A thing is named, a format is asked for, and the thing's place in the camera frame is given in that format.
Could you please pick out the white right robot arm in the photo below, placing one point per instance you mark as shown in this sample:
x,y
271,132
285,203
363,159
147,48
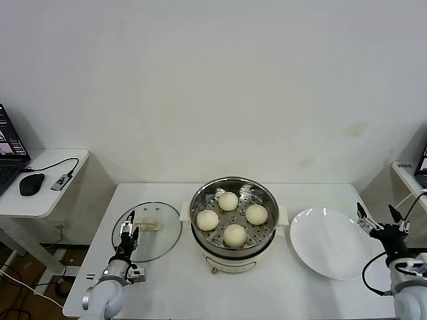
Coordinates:
x,y
410,300

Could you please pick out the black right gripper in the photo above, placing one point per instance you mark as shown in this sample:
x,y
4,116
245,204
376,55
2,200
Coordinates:
x,y
390,238

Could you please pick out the black laptop pink screen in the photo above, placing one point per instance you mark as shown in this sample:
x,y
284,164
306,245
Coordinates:
x,y
422,166

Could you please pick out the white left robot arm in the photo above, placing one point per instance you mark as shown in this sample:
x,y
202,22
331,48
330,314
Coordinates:
x,y
103,293

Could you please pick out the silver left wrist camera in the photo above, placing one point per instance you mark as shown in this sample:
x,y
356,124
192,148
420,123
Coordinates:
x,y
137,274

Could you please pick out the white wall socket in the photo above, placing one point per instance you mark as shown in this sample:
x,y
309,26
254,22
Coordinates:
x,y
62,226

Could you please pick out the white round plate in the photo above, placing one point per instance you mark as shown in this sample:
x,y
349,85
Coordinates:
x,y
327,243

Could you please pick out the grey usb hub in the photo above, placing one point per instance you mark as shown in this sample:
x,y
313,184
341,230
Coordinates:
x,y
60,182

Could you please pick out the steel perforated steamer basket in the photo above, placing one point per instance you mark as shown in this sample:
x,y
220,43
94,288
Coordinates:
x,y
207,200

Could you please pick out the white label sticker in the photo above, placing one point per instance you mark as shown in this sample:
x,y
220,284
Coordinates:
x,y
404,165

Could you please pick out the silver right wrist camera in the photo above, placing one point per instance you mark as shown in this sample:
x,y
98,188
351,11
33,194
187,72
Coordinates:
x,y
410,266

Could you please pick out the black computer mouse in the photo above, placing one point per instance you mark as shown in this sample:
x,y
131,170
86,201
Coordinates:
x,y
30,184

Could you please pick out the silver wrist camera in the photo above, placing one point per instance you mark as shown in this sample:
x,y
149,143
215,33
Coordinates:
x,y
137,274
410,266

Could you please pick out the black laptop dark screen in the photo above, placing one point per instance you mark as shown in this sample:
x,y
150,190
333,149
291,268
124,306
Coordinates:
x,y
10,160

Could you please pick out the white steamed baozi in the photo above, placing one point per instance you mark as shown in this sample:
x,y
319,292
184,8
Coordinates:
x,y
256,214
234,235
227,201
207,220

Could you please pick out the steel steamer pot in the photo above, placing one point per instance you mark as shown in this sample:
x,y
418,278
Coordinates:
x,y
230,263

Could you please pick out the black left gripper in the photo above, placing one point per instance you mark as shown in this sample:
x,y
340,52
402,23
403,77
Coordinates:
x,y
126,246

